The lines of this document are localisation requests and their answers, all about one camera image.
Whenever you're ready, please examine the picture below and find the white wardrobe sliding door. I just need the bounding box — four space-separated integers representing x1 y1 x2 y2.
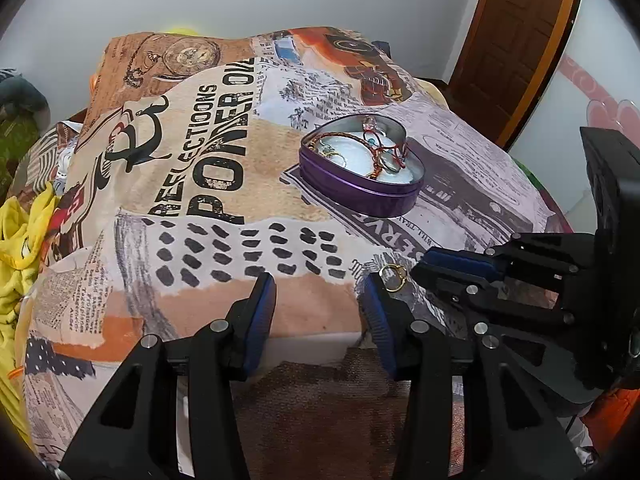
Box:
510 0 639 232

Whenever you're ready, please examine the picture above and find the printed collage bed blanket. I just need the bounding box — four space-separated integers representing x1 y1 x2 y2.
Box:
24 27 562 465

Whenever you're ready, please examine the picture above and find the green patterned cloth pile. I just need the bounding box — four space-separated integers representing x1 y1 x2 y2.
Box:
0 68 49 200

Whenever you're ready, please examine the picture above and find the purple heart-shaped tin box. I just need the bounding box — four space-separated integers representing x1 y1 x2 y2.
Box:
298 113 425 218

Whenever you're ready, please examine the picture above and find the gold double ring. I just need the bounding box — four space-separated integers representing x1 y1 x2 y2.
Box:
377 263 409 293

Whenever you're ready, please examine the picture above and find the brown wooden door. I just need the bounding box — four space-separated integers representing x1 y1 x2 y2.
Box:
448 0 578 148

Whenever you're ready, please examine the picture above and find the yellow headboard tube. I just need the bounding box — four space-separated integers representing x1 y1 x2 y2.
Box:
164 27 200 37

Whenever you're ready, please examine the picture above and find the yellow cloth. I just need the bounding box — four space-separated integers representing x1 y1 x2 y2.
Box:
0 182 58 445

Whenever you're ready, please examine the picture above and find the red orange beaded bracelet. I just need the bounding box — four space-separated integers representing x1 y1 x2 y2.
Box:
305 127 407 179

